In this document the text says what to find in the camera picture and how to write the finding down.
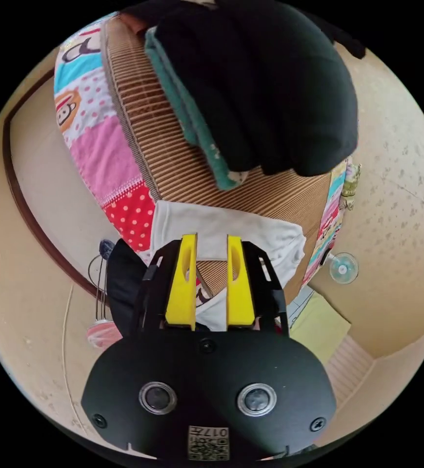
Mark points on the pile of clothes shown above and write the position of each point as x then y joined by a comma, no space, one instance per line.
270,91

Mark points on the small pale blue fan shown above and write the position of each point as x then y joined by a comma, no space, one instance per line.
343,269

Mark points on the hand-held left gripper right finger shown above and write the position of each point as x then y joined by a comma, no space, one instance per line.
239,296

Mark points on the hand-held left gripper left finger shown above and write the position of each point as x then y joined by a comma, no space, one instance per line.
182,292

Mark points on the bed with woven mat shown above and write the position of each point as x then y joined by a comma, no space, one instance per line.
153,146

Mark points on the white long sleeve shirt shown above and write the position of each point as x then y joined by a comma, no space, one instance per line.
233,226

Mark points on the person's body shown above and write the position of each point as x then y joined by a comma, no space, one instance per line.
125,281

